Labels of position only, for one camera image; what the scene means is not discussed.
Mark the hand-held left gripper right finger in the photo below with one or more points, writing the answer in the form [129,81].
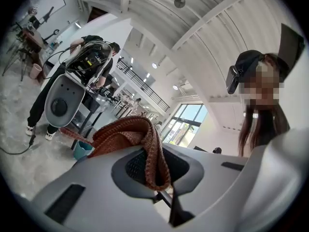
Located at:
[179,209]

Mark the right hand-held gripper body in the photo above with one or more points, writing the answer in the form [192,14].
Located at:
[62,98]

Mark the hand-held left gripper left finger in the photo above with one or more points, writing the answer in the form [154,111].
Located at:
[165,198]

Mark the orange knitted cloth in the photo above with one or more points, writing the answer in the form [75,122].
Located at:
[135,132]

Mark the pink waste bin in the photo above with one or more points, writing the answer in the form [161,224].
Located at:
[35,70]

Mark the teal bucket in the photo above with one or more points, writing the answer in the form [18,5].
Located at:
[80,150]

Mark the black tripod stand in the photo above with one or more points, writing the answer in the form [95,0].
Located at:
[23,54]

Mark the large glass window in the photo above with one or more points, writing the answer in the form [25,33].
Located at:
[186,122]

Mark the black balcony railing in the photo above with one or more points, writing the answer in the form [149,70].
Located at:
[147,87]

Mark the round ceiling light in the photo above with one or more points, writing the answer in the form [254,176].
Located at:
[175,87]
[154,65]

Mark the person's black top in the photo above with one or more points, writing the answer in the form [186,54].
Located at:
[268,127]

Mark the person's head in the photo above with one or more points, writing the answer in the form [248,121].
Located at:
[264,83]

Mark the grey round ceiling disc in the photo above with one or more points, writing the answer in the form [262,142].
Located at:
[179,2]

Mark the black metal frame table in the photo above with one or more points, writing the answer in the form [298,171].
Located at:
[90,115]

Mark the white wall board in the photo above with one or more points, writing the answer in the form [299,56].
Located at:
[51,1]

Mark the black head camera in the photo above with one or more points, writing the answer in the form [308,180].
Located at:
[232,80]

